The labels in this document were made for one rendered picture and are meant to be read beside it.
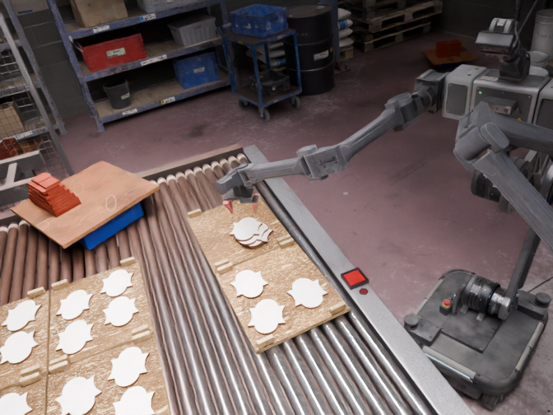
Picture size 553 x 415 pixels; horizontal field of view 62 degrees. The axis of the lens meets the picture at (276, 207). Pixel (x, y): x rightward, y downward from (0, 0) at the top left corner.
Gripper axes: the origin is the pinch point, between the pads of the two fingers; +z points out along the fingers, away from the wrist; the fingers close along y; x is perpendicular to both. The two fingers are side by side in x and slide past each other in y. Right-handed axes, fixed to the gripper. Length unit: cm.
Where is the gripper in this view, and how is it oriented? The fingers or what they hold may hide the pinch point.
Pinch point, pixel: (243, 211)
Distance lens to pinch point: 189.9
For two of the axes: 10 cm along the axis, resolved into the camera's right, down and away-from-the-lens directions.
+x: 1.1, -6.1, 7.9
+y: 9.9, -0.2, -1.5
